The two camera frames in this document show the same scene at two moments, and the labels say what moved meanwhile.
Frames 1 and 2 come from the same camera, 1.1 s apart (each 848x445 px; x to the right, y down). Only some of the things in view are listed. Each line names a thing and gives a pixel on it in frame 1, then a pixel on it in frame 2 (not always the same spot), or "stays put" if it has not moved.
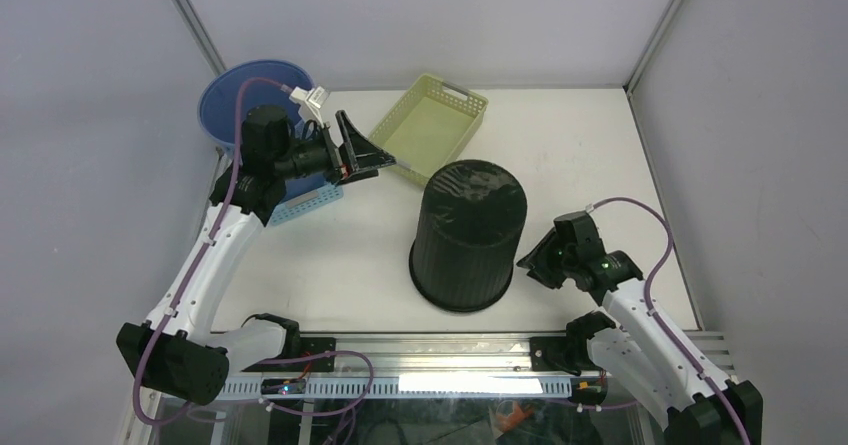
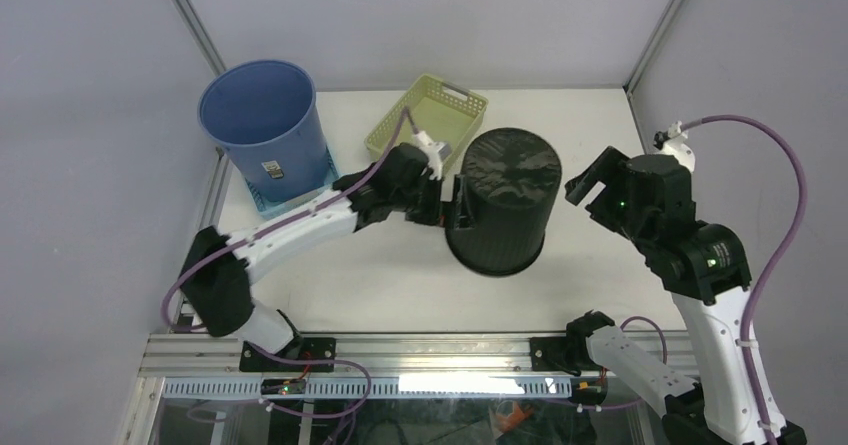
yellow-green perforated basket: x=433 y=121 stays put
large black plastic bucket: x=468 y=226 → x=514 y=178
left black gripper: x=359 y=154 → x=454 y=213
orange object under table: x=514 y=420 stays put
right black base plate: x=562 y=353 stays put
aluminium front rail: x=438 y=354 stays put
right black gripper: x=535 y=260 → x=605 y=167
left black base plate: x=309 y=346 stays put
